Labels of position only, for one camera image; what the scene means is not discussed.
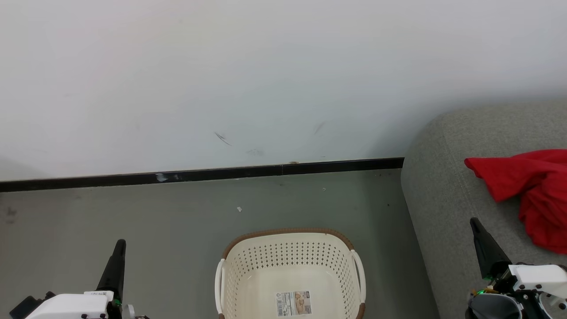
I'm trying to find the grey fabric sofa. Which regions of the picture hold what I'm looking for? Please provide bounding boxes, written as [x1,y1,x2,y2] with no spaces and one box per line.
[400,100,567,319]

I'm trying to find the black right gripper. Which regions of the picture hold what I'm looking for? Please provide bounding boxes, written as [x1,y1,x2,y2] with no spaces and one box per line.
[465,218,567,319]

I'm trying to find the black wall baseboard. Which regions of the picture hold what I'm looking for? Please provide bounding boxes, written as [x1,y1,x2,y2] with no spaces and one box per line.
[0,157,404,193]

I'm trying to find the red t-shirt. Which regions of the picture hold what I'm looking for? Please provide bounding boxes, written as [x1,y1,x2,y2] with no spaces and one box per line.
[464,149,567,203]

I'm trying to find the paper label sticker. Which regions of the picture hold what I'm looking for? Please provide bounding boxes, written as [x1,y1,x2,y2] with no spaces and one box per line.
[276,290,312,318]

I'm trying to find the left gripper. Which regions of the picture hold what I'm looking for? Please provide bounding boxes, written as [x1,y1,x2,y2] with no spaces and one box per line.
[96,239,149,319]

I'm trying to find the cream laundry basket brown rim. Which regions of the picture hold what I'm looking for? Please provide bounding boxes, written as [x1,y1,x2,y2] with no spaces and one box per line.
[214,228,367,319]

